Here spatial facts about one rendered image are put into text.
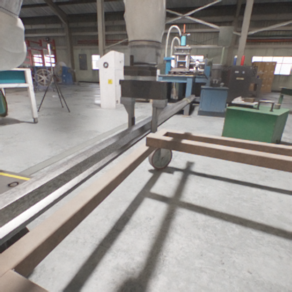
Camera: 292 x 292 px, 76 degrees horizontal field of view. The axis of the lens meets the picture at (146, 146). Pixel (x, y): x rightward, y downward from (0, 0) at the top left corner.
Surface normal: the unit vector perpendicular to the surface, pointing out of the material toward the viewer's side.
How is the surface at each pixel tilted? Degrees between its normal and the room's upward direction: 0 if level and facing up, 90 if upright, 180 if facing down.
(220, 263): 0
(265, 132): 90
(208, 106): 90
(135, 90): 90
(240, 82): 90
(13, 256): 0
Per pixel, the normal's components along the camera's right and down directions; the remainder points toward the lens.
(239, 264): 0.04, -0.94
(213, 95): -0.29, 0.33
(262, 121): -0.71, 0.22
